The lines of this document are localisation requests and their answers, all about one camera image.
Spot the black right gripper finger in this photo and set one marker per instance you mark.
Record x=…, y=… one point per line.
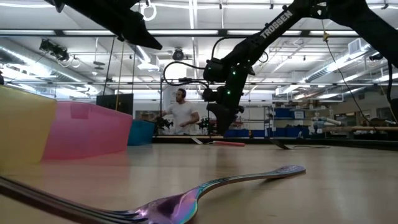
x=224, y=118

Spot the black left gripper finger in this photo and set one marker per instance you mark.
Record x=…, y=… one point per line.
x=141, y=28
x=130, y=35

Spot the iridescent rainbow metal fork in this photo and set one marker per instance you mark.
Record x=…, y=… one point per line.
x=174, y=208

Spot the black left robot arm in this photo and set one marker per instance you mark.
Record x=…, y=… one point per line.
x=53, y=3

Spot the small black robot arm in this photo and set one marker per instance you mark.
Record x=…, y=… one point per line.
x=161, y=124
x=203, y=124

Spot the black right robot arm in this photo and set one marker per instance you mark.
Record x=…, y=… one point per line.
x=276, y=23

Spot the row of blue crates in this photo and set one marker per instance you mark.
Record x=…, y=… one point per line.
x=248, y=133

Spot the person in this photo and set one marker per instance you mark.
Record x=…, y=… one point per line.
x=183, y=115

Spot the shelf with blue bins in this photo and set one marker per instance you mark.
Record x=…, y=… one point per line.
x=283, y=112

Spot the black rig beam with lights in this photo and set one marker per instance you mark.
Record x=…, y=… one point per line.
x=222, y=32

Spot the black ceiling-mounted device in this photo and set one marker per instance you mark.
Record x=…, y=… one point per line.
x=54, y=49

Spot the black monitor panel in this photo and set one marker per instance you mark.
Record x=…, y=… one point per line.
x=109, y=104

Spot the blue plastic bin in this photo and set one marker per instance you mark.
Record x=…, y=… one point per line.
x=141, y=133

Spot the white cylindrical device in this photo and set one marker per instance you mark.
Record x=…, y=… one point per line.
x=326, y=120

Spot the red plastic bin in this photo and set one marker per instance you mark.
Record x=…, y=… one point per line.
x=93, y=133

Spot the long wooden table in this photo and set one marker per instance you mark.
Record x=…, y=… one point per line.
x=357, y=128

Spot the yellow plastic bin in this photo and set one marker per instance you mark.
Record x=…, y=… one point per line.
x=25, y=130

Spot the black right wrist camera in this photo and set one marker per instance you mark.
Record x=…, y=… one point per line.
x=211, y=95

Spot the round black ceiling camera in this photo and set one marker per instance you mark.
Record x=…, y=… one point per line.
x=178, y=55

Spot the black rectangular frame stand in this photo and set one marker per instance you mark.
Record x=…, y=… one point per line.
x=183, y=79

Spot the black aluminium table frame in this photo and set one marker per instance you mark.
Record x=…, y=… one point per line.
x=174, y=140

